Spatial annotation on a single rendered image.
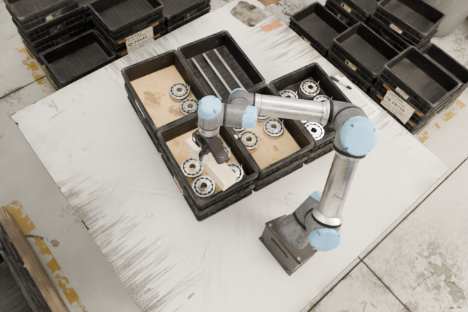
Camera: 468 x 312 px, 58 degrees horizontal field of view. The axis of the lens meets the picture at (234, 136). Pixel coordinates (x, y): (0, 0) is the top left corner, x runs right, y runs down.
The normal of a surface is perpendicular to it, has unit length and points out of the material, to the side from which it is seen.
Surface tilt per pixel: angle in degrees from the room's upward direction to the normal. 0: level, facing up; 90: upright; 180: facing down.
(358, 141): 49
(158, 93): 0
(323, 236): 65
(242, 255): 0
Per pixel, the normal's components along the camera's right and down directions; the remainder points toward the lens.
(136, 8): 0.08, -0.51
